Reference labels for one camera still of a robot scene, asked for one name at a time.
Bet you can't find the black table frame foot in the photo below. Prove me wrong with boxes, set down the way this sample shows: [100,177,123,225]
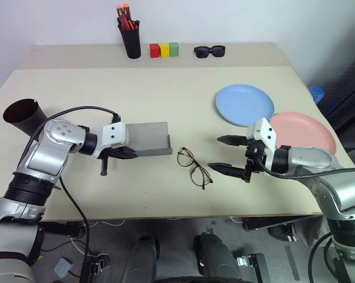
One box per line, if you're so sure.
[242,216,324,232]
[37,221,87,238]

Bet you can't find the black cup holding markers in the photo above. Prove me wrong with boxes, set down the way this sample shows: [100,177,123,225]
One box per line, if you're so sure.
[117,17,142,60]

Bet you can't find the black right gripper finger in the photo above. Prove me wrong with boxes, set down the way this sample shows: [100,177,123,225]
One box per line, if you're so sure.
[207,162,245,178]
[216,134,249,147]

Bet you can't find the tortoiseshell eyeglasses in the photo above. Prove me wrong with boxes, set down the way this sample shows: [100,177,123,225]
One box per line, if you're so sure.
[177,147,214,191]

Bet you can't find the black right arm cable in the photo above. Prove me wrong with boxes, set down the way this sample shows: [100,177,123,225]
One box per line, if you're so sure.
[252,153,355,179]

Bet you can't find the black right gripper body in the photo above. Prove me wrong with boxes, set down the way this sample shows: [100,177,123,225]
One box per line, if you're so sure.
[241,138,268,183]

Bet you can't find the empty black cup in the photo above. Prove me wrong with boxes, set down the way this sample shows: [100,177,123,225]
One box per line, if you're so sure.
[2,98,50,138]

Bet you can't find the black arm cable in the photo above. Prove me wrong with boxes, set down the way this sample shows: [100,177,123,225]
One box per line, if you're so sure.
[21,105,121,257]
[252,153,355,179]

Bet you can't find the black chair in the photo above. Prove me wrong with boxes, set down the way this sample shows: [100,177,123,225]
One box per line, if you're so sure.
[317,54,355,154]

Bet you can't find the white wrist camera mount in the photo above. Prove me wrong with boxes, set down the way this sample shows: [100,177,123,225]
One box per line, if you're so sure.
[246,117,277,169]
[92,121,129,160]

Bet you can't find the grey power adapter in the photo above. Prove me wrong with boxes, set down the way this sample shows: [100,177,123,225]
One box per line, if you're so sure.
[52,257,74,278]

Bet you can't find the dark rounded robot leg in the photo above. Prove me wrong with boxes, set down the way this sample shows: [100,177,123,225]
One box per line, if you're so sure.
[193,232,240,283]
[126,232,161,283]

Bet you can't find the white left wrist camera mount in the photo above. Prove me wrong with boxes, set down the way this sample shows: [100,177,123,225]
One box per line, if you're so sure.
[92,121,129,160]

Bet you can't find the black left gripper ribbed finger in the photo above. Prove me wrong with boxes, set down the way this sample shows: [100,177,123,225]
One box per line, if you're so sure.
[109,147,139,160]

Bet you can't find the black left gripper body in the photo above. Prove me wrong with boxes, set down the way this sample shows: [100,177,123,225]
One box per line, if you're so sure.
[100,146,130,160]

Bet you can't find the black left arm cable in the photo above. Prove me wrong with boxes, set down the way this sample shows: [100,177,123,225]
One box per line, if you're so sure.
[21,105,121,257]

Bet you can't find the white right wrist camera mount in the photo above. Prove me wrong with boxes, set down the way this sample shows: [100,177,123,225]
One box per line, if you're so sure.
[246,117,277,169]

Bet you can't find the black sunglasses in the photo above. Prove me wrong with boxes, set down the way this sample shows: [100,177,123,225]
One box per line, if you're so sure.
[193,45,227,59]

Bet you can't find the grey open glasses case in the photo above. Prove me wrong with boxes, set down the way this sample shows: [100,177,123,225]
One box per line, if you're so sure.
[124,121,173,157]

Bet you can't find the blue plate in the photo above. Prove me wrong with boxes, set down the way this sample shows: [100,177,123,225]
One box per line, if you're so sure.
[215,84,276,128]

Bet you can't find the pink plate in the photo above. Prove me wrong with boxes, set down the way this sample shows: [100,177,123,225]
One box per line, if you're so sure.
[268,111,337,155]

